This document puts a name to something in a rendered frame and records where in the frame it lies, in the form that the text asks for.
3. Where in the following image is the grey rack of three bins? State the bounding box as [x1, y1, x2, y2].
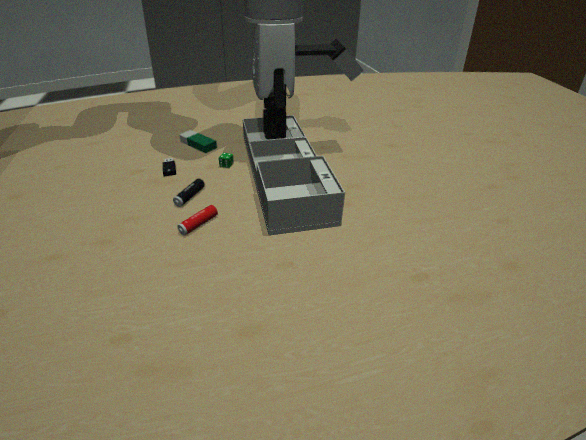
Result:
[243, 115, 345, 235]

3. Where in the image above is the black battery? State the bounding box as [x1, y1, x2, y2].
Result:
[173, 178, 205, 207]

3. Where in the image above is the green and white eraser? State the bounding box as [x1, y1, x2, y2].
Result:
[179, 130, 217, 153]

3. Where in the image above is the black usb stick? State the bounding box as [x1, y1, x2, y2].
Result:
[163, 158, 176, 177]

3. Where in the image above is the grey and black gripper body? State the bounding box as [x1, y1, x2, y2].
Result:
[245, 16, 303, 100]

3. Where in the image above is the green die with white pips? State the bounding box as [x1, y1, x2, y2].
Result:
[219, 153, 234, 168]

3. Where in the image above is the red battery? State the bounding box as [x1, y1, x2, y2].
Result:
[177, 205, 218, 236]

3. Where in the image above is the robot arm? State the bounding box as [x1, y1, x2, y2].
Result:
[245, 0, 364, 82]

